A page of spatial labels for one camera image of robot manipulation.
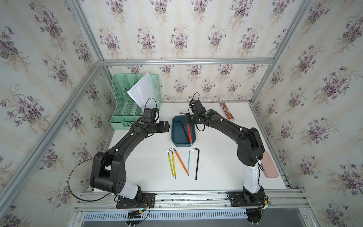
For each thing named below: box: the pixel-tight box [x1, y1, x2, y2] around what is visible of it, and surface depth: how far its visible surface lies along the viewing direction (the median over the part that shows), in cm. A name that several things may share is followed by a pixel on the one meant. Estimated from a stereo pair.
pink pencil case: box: [260, 150, 279, 179], surface depth 84 cm
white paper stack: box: [126, 70, 157, 111], surface depth 95 cm
